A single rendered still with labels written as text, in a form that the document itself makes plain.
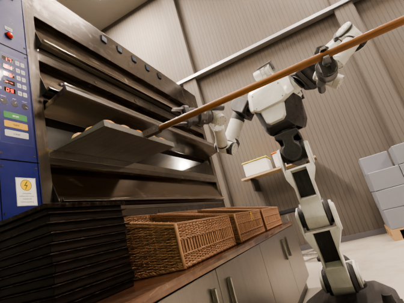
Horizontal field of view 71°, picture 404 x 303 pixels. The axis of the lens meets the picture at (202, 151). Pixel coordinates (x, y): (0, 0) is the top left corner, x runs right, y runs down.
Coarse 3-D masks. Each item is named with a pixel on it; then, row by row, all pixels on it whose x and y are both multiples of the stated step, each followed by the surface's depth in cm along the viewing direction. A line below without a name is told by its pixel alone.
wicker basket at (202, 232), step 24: (144, 216) 160; (168, 216) 159; (192, 216) 153; (216, 216) 131; (144, 240) 101; (168, 240) 157; (192, 240) 151; (216, 240) 123; (144, 264) 100; (168, 264) 96; (192, 264) 97
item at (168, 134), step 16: (64, 96) 127; (80, 96) 131; (48, 112) 131; (64, 112) 136; (80, 112) 141; (96, 112) 146; (112, 112) 152; (128, 112) 160; (144, 128) 181; (176, 144) 225; (192, 144) 239; (208, 144) 255
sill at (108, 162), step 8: (56, 152) 126; (64, 152) 130; (72, 160) 132; (80, 160) 136; (88, 160) 141; (96, 160) 146; (104, 160) 151; (112, 160) 157; (136, 168) 174; (144, 168) 181; (152, 168) 189; (160, 168) 198; (168, 168) 208; (200, 176) 253; (208, 176) 269
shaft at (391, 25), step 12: (384, 24) 101; (396, 24) 99; (360, 36) 103; (372, 36) 102; (336, 48) 106; (348, 48) 105; (312, 60) 109; (288, 72) 113; (252, 84) 118; (264, 84) 117; (228, 96) 122; (204, 108) 127; (180, 120) 132
